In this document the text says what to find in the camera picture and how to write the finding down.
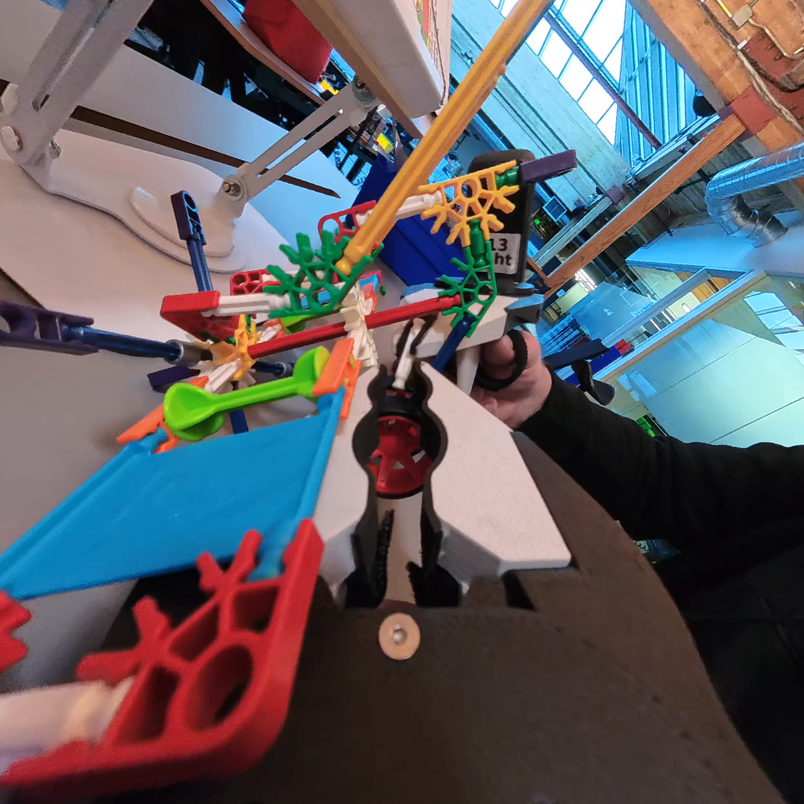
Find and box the wooden ceiling beam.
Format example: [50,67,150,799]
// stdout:
[534,0,804,290]

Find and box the person's black clothing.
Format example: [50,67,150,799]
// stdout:
[634,540,804,804]

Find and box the person's right hand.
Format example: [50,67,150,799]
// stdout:
[471,330,555,430]

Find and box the red toy wheel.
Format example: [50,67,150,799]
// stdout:
[366,388,436,498]

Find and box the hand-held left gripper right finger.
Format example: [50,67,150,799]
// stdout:
[411,363,572,608]

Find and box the red bag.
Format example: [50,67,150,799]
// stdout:
[244,0,334,84]

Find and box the silver ventilation duct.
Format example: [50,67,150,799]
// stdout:
[703,141,804,247]

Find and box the person's right forearm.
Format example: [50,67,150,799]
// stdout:
[518,371,804,604]

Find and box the colourful plastic construction toy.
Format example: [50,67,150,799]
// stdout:
[0,0,579,801]

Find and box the blue plastic bin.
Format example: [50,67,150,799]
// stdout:
[352,154,469,283]

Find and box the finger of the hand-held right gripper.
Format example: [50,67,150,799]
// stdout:
[396,295,511,365]

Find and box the window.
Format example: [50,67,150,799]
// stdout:
[490,0,667,148]

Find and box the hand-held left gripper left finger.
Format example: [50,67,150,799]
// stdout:
[314,366,390,608]

